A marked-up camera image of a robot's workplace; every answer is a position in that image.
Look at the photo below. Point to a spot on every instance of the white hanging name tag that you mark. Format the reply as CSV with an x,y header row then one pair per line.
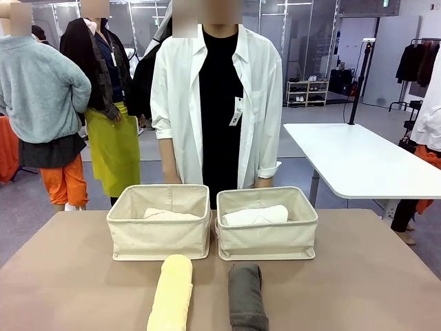
x,y
236,117

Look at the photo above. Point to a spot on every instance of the person's right hand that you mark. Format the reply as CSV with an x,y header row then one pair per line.
x,y
172,179

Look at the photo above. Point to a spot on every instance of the white table leg bracket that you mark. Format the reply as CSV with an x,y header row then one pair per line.
x,y
389,208

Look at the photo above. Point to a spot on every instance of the beige fabric basket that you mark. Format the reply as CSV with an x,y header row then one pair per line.
x,y
265,241
162,238

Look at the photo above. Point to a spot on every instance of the wooden shoe rack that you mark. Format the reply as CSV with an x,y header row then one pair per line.
x,y
306,91

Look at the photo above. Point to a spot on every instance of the person in yellow skirt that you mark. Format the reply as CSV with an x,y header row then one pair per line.
x,y
103,69

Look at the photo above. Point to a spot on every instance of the black clothes rack bar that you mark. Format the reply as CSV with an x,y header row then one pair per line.
x,y
425,40

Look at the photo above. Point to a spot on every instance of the mannequin in white shirt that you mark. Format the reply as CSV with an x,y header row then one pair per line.
x,y
430,127

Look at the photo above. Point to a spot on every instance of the orange cloth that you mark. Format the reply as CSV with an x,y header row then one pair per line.
x,y
8,148

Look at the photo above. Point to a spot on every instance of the black stand pole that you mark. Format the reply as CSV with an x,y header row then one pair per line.
x,y
360,82

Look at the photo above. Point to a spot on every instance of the pink towel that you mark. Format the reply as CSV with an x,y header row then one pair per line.
x,y
162,214

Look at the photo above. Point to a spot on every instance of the white table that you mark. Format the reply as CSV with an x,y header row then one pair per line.
x,y
361,158

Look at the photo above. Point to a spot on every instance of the hanging dark red garment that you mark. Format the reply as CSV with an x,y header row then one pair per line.
x,y
429,65

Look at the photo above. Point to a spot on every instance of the dark haired background person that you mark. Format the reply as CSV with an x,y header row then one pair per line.
x,y
38,32

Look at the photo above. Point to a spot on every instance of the black case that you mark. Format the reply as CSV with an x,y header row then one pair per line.
x,y
341,81

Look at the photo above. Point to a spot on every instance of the mannequin in light blue fleece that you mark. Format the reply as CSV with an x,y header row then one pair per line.
x,y
41,86

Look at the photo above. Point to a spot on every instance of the white sneakers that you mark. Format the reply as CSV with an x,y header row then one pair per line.
x,y
313,78

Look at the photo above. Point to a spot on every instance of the hanging black jacket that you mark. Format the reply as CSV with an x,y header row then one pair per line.
x,y
410,63

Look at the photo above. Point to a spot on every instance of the dark grey towel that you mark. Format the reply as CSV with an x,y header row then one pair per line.
x,y
246,296

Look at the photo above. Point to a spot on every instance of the yellow towel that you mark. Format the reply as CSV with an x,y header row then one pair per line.
x,y
172,293

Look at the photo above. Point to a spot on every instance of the person's left hand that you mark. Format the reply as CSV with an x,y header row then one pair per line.
x,y
264,183

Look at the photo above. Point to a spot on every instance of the person's right forearm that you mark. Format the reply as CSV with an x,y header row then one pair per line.
x,y
169,158

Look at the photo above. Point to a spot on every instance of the black stool cart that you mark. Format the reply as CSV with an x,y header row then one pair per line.
x,y
415,105

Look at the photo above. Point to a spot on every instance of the yellow skirt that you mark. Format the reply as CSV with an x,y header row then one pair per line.
x,y
113,148

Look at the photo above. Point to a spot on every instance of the person in white shirt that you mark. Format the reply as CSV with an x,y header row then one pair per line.
x,y
220,103

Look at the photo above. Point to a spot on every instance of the white towel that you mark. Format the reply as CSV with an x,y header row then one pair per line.
x,y
255,215

